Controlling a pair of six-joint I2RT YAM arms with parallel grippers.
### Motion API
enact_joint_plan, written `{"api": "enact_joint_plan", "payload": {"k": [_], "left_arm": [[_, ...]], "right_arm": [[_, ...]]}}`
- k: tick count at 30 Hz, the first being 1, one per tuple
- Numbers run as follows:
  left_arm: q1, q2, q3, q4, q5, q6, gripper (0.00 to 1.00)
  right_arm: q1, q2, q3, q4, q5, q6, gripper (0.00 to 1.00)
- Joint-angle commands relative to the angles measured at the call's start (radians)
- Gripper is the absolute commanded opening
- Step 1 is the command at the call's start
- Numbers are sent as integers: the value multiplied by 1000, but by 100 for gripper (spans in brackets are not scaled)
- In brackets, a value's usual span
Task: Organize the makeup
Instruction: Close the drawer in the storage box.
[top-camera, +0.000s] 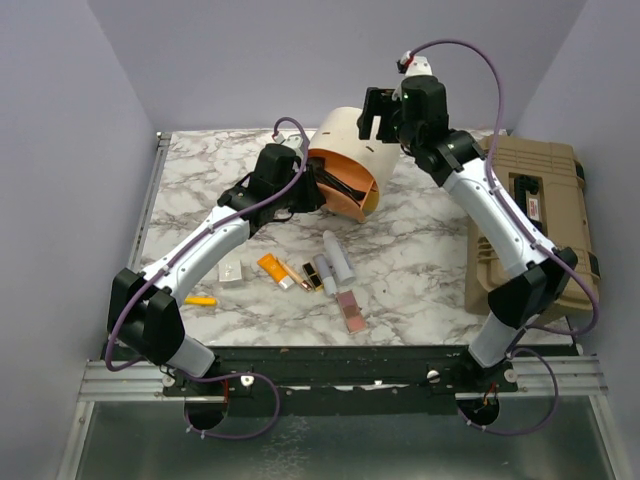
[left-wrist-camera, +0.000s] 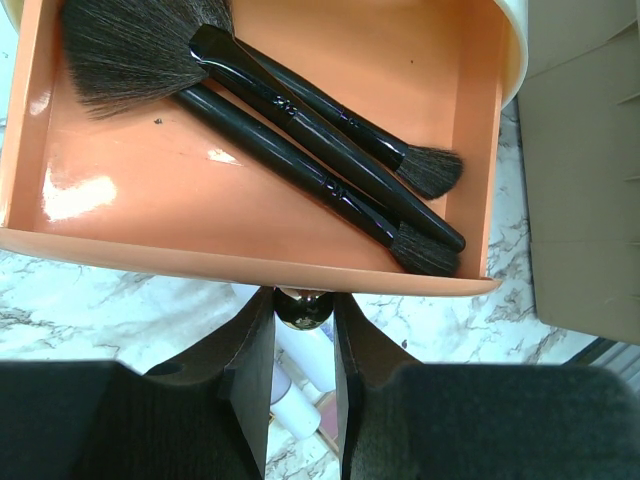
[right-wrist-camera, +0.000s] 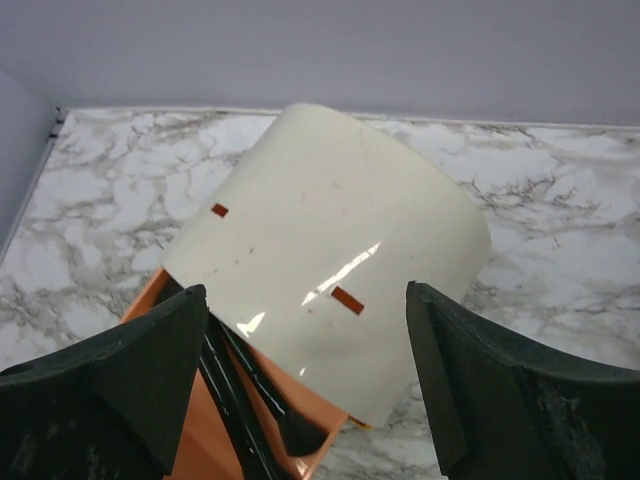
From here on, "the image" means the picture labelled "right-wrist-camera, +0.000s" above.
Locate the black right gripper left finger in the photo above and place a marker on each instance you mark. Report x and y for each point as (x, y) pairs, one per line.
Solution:
(108, 407)

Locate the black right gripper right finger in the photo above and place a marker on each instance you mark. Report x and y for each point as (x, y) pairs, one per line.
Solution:
(503, 406)

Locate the yellow drawer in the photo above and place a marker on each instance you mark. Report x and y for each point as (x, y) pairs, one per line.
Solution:
(361, 425)

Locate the cream round drawer organizer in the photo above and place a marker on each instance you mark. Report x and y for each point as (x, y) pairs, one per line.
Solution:
(306, 249)

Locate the angled black makeup brush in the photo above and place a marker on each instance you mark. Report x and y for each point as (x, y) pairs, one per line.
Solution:
(229, 396)

